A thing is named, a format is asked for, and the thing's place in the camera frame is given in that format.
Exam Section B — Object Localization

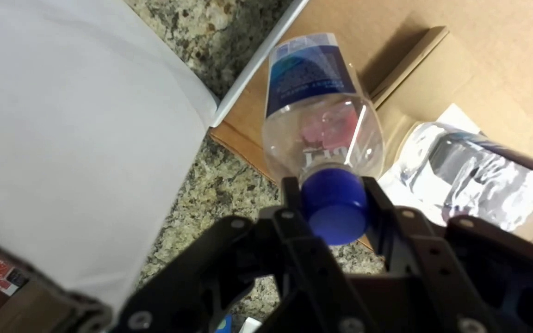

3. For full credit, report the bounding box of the blue label clear water bottle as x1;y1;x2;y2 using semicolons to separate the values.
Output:
260;31;387;248
397;120;533;235

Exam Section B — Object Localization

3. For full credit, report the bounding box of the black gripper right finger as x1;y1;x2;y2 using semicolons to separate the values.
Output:
360;176;533;333

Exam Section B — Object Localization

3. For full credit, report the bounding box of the flat brown box white label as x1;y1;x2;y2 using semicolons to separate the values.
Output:
210;0;533;257

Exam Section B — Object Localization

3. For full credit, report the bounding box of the white paper bag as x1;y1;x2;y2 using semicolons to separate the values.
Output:
0;0;221;313

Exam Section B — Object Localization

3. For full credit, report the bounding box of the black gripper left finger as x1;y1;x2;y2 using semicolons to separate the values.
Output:
110;176;367;333

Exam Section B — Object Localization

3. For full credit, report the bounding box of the brown package red label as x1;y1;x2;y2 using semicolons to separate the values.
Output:
0;229;115;333

